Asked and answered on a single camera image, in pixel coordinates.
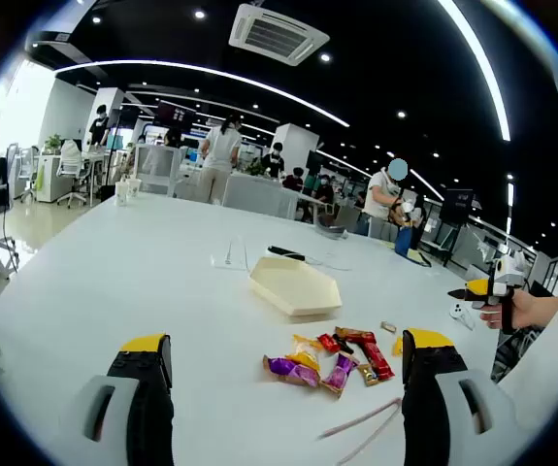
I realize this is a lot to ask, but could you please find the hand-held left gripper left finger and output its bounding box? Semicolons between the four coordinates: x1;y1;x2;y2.
57;332;177;466

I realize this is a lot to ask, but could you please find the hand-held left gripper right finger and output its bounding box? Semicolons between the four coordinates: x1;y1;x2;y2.
400;327;533;466

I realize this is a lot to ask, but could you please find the gold food candy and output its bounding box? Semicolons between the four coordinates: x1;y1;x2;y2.
355;362;381;388

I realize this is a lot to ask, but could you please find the long red food bar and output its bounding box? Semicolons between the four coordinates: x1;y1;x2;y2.
358;339;396;383

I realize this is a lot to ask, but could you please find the purple food snack packet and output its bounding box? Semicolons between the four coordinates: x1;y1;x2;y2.
262;355;321;388
319;352;360;400

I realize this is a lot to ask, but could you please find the red-brown food packet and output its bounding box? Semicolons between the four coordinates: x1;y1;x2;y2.
334;326;377;346

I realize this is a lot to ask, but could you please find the small red food packet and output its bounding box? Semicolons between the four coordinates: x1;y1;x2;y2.
316;332;343;353

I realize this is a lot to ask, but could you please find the cream hexagonal container tray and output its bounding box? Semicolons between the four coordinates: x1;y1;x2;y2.
248;255;344;317

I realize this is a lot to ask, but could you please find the person's right hand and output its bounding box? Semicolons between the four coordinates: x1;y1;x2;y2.
479;290;549;337

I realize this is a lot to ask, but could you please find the small white device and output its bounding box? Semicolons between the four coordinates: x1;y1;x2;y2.
449;301;476;332

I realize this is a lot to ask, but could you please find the black sign board on stand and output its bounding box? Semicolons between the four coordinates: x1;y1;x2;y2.
439;187;476;224

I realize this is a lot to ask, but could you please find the blue bag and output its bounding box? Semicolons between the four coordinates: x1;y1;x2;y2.
393;225;413;256

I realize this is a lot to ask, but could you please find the operator person in white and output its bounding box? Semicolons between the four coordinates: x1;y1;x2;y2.
494;285;558;438

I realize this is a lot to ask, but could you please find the dark grey headset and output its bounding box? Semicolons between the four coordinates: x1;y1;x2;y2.
314;213;350;242

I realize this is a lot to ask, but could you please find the curved ceiling light strip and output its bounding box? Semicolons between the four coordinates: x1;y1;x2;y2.
439;0;511;142

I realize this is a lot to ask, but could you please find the white mesh chair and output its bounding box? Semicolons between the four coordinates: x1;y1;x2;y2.
132;144;182;195

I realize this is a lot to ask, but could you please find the white cabinet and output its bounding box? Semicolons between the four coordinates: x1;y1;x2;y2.
35;153;66;203

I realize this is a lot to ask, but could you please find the white office chair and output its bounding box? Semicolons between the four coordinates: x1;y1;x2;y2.
56;139;90;209

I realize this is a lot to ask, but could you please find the dark hanging sign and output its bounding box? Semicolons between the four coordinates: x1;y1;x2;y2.
155;100;197;130

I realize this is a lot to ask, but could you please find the ceiling air conditioner unit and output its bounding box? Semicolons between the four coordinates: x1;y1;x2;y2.
228;3;331;68

